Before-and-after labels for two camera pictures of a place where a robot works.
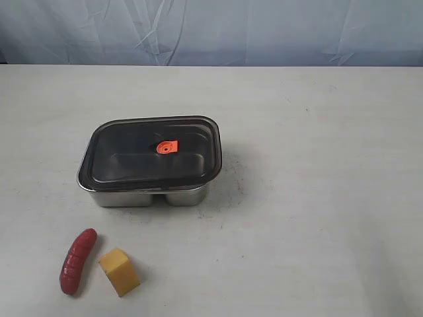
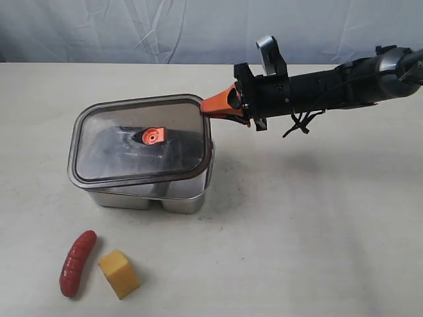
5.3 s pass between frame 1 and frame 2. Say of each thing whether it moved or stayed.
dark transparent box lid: moved
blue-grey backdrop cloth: stayed
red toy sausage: stayed
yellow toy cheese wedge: stayed
